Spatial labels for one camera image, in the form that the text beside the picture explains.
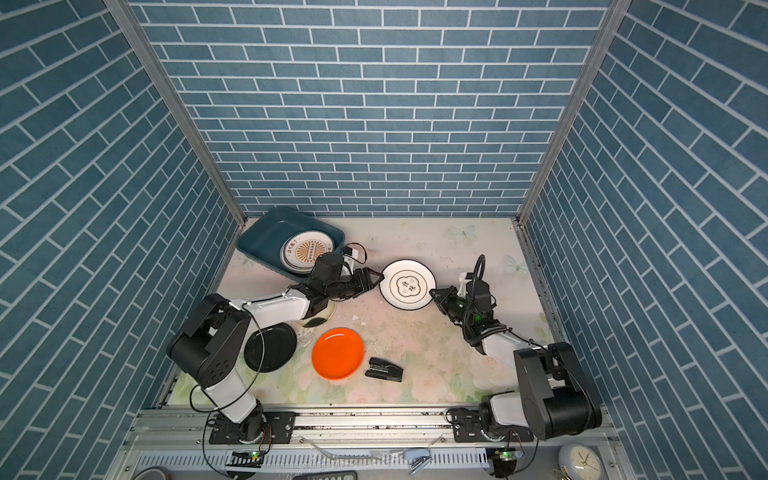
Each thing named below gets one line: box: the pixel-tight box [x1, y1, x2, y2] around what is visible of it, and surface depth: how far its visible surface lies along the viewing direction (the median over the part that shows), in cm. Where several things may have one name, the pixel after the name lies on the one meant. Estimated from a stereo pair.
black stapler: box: [365, 357, 403, 383], surface depth 84 cm
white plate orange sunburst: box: [280, 231, 334, 273], surface depth 110 cm
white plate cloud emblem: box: [378, 259, 437, 311], surface depth 93 cm
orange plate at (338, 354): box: [312, 327, 365, 381], surface depth 87 cm
